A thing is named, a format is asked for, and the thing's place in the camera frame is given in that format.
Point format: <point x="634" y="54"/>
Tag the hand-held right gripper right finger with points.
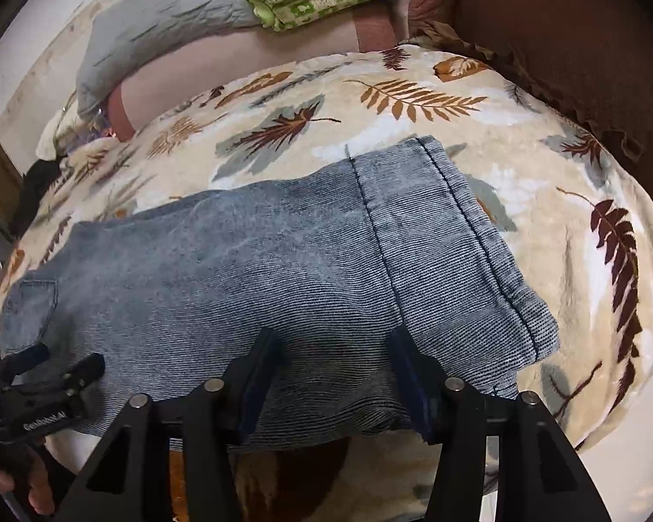
<point x="413" y="386"/>

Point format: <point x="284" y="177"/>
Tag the black cloth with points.
<point x="32" y="196"/>

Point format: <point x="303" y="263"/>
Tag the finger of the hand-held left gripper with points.
<point x="30" y="358"/>
<point x="84" y="370"/>

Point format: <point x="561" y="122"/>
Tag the person's left hand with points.
<point x="38" y="492"/>

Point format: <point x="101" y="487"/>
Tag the grey pillow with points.
<point x="158" y="27"/>

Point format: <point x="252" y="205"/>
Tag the blue denim pants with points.
<point x="250" y="261"/>

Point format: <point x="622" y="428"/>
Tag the pink striped bolster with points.
<point x="250" y="49"/>

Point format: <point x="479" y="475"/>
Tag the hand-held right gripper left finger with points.
<point x="256" y="386"/>

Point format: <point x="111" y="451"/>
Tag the leaf print blanket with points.
<point x="522" y="136"/>

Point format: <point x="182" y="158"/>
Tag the white cloth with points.
<point x="57" y="136"/>

